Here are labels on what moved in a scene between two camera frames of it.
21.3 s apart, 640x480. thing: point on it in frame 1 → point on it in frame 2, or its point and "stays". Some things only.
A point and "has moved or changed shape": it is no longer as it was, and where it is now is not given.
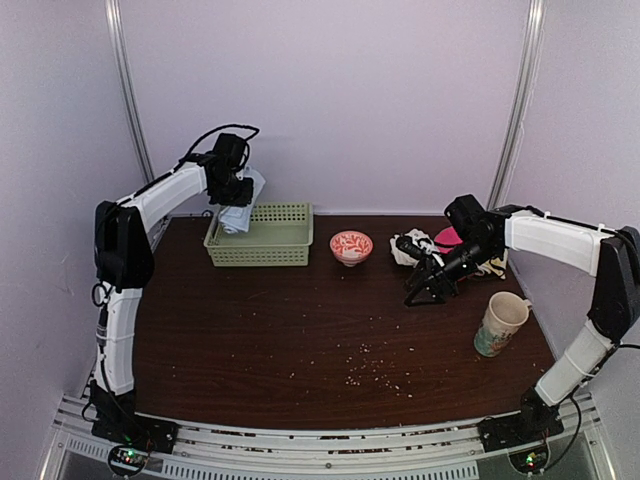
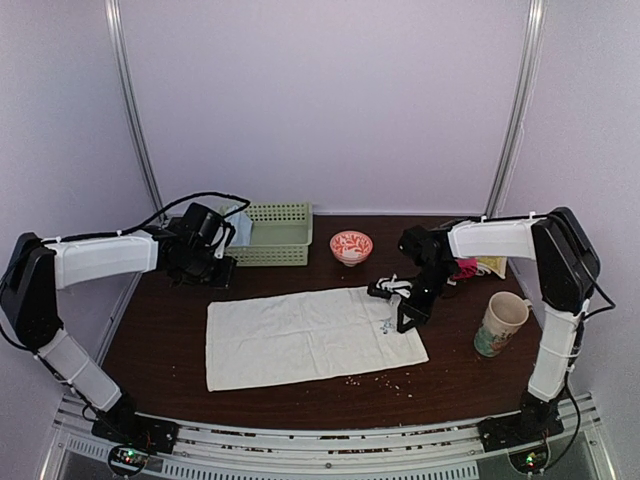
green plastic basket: (279, 235) stays
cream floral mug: (505, 313) stays
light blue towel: (237, 218) has moved or changed shape
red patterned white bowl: (350, 247) stays
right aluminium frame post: (537, 14) stays
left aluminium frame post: (123, 77) stays
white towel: (420, 240) has moved or changed shape
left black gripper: (241, 201) → (223, 278)
